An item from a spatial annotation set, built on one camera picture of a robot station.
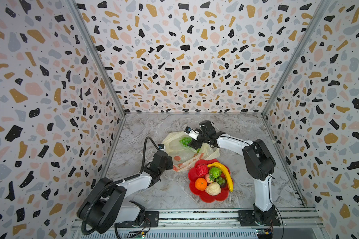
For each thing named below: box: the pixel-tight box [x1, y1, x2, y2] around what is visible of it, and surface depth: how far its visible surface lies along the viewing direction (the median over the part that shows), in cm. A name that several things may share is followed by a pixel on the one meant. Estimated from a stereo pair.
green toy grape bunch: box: [179, 136, 193, 147], surface depth 102 cm
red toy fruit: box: [195, 163, 209, 177], surface depth 87 cm
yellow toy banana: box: [207, 161, 234, 193], surface depth 87 cm
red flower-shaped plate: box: [187, 158, 234, 203], surface depth 83 cm
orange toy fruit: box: [194, 177, 208, 192], surface depth 83 cm
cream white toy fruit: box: [205, 181, 222, 196], surface depth 81 cm
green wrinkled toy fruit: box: [208, 166, 222, 181], surface depth 85 cm
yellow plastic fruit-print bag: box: [161, 131, 221, 172], surface depth 94 cm
